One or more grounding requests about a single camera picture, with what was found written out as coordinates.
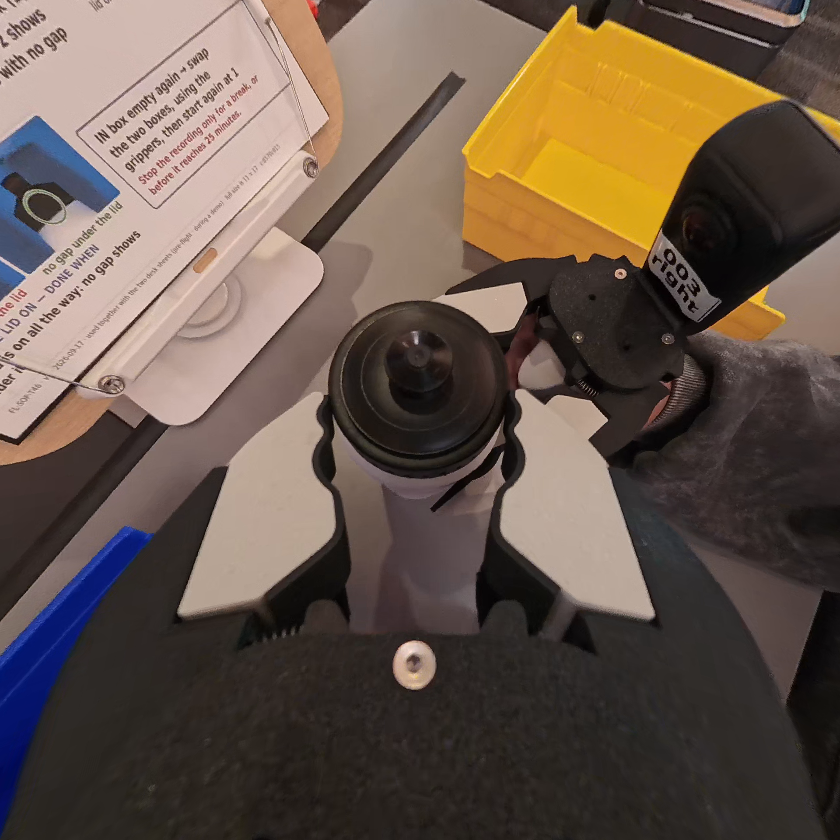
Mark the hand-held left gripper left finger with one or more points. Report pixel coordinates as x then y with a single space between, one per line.
262 525

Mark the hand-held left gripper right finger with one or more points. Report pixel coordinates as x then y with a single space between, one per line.
577 525

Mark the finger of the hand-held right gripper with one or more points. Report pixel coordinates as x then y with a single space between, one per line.
476 499
485 305

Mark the white plastic bottle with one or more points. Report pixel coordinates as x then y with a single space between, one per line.
407 482

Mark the black bottle lid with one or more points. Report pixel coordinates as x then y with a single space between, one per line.
367 407

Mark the yellow plastic bin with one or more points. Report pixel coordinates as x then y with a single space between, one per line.
590 184

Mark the blue plastic bin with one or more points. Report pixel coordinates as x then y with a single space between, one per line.
46 643

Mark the person's right hand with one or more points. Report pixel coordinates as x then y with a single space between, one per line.
523 348

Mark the wooden instruction board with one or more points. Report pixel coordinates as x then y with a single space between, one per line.
328 72

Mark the black dual trash bin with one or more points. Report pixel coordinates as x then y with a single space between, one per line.
709 26

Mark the instruction board on stand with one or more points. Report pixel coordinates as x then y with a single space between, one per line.
131 79

